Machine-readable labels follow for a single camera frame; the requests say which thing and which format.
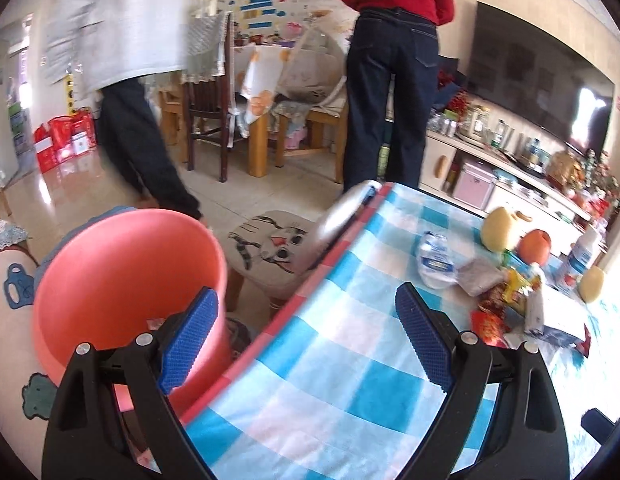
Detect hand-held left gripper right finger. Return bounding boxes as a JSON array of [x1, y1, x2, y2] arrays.
[[395, 282, 571, 480]]

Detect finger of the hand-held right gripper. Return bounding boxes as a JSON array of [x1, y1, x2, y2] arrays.
[[581, 406, 617, 447]]

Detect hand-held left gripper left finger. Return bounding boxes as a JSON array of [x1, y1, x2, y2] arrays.
[[41, 286, 225, 480]]

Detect crushed clear plastic bottle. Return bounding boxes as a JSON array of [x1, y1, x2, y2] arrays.
[[417, 231, 461, 290]]

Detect silver foil packet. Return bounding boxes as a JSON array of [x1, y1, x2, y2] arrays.
[[457, 258, 507, 297]]

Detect pink plastic bin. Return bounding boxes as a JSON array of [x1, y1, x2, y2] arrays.
[[32, 208, 235, 461]]

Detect red mouse print packet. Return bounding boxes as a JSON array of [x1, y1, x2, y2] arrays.
[[470, 305, 512, 347]]

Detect blue white checkered tablecloth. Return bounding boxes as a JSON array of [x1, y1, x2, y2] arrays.
[[182, 182, 620, 480]]

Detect yellow snack wrapper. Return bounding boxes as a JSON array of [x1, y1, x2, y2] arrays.
[[490, 265, 542, 312]]

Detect white paper receipt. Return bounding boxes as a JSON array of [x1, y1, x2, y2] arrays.
[[524, 271, 591, 352]]

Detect stool with cat cushion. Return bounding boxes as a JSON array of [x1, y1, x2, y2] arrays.
[[225, 210, 321, 312]]

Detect large yellow pear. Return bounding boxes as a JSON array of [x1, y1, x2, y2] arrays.
[[481, 206, 522, 254]]

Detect white padded cloth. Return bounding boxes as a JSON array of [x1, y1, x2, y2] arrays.
[[294, 179, 387, 282]]

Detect small yellow pear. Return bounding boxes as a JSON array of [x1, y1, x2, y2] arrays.
[[580, 265, 606, 304]]

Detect red apple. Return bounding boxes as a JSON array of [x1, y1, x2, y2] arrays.
[[518, 229, 552, 266]]

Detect pink metal case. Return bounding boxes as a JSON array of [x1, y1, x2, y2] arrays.
[[455, 160, 497, 212]]

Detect cream television cabinet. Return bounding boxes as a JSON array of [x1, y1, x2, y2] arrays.
[[420, 127, 607, 242]]

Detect white yogurt bottle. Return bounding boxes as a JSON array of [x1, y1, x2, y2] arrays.
[[564, 225, 607, 297]]

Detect printed sofa cover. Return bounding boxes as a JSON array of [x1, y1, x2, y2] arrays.
[[0, 247, 61, 461]]

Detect glass electric kettle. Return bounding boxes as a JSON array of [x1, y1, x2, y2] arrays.
[[461, 104, 492, 144]]

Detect gold ornament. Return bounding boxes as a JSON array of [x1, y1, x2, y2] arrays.
[[546, 150, 584, 189]]

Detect dark wooden chair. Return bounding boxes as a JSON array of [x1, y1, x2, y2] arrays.
[[182, 12, 237, 184]]

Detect red gift bags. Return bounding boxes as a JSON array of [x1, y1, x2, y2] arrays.
[[34, 110, 98, 172]]

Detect red flower bouquet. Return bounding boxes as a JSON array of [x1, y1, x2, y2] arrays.
[[436, 55, 472, 112]]

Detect dining table with printed cloth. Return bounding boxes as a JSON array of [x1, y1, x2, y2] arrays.
[[234, 42, 351, 179]]

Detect black flat television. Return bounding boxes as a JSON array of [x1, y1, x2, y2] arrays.
[[467, 1, 616, 157]]

